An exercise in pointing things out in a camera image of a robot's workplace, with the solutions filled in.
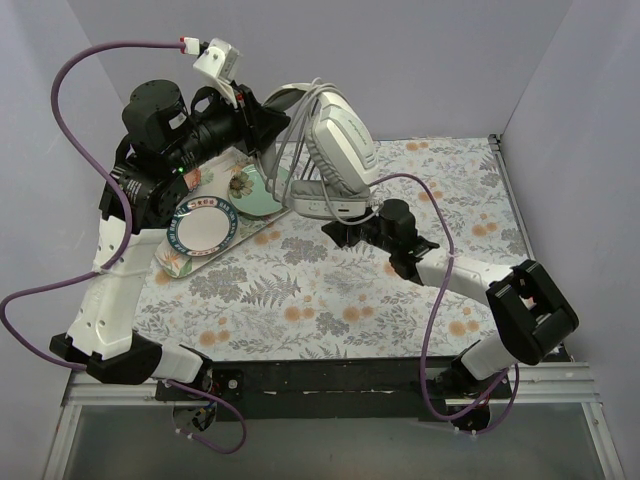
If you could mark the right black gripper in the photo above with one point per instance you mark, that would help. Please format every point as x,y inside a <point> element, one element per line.
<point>351,234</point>

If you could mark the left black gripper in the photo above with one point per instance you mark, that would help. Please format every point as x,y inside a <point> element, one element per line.
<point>250,120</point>

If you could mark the grey white headphones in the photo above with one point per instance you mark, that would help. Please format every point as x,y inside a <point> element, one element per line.
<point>327,161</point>

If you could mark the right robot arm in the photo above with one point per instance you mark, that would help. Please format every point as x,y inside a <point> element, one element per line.
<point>531,315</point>

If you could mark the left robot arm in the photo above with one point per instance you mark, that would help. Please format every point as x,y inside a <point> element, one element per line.
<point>147,202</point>

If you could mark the green floral plate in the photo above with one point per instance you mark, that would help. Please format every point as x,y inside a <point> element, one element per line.
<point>248,194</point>

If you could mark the white blue-rimmed plate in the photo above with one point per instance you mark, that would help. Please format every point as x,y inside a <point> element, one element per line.
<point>202,226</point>

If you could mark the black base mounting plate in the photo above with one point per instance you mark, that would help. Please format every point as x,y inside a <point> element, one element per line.
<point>321,389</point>

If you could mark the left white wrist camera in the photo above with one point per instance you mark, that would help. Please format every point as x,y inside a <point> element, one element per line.
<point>218,64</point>

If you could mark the aluminium frame rail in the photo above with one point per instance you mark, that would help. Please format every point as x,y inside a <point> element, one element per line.
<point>551,427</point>

